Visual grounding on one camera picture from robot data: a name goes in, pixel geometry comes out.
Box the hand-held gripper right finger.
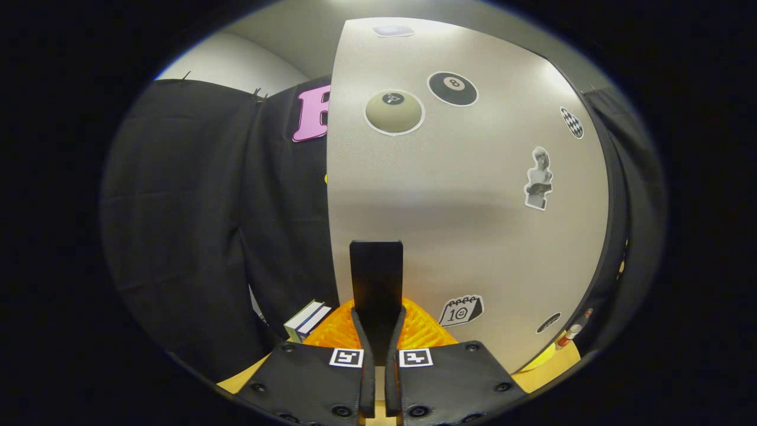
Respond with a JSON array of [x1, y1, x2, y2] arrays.
[[384, 298, 528, 426]]

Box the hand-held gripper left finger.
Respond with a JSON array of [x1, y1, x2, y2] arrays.
[[237, 299, 377, 426]]

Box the black door handle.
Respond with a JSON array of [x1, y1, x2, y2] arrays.
[[349, 240, 405, 350]]

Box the beige shoe cabinet door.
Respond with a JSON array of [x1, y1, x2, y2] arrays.
[[326, 17, 610, 375]]

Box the dark grey shoe cabinet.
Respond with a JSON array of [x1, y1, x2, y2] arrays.
[[568, 83, 630, 356]]

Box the blue spine book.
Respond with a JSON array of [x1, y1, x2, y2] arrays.
[[295, 305, 333, 345]]

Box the green spine book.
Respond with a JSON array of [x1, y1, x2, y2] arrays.
[[284, 300, 323, 343]]

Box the white paper sheet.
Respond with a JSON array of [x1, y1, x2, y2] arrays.
[[248, 286, 265, 325]]

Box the yellow round object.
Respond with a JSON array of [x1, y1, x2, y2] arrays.
[[513, 342, 558, 373]]

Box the red white pen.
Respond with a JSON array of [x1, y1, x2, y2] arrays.
[[555, 308, 594, 351]]

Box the black backdrop cloth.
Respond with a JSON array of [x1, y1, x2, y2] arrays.
[[99, 76, 669, 382]]

